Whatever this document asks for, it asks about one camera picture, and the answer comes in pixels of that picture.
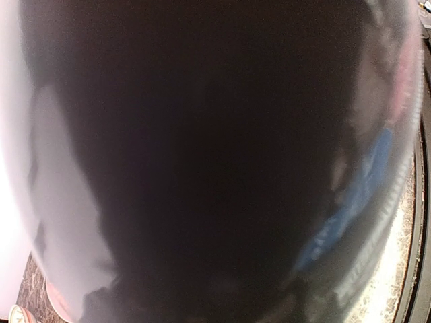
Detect white cardboard shuttlecock tube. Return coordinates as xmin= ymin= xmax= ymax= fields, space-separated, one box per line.
xmin=1 ymin=1 xmax=423 ymax=322

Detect pink racket cover bag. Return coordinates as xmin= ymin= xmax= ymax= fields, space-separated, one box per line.
xmin=45 ymin=279 xmax=79 ymax=322

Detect red white patterned bowl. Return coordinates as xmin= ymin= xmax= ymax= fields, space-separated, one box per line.
xmin=8 ymin=305 xmax=39 ymax=323

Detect black front table rail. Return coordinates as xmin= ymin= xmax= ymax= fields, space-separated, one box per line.
xmin=394 ymin=67 xmax=430 ymax=322

